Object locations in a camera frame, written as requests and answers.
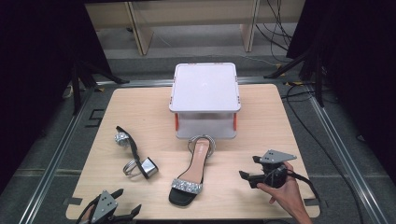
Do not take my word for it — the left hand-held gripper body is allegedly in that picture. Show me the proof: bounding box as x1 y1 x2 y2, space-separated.
76 189 136 224

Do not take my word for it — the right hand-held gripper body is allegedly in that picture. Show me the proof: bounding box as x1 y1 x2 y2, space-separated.
260 149 298 189

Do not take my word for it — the black silver rhinestone sandal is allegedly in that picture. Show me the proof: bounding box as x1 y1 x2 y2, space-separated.
168 134 217 207
114 125 160 180

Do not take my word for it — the person's right hand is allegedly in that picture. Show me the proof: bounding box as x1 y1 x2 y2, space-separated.
256 161 309 218

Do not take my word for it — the black tripod stand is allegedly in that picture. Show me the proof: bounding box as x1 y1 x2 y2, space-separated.
70 58 131 116
263 46 327 108

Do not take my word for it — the dark curtain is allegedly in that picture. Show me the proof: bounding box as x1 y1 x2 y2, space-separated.
286 0 396 176
0 0 110 190

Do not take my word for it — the beige wooden desk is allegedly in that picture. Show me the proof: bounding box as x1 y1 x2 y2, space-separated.
84 0 307 57

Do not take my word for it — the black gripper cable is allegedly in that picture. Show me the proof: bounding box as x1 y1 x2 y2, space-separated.
288 170 322 204

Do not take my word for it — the black floor cable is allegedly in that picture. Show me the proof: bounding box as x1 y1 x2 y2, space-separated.
281 83 366 224

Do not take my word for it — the metal floor rail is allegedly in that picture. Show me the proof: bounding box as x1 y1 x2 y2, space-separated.
307 90 390 224
18 88 95 224
95 76 283 89

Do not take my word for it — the bundle of black cables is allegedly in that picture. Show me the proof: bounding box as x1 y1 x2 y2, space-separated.
254 0 295 63

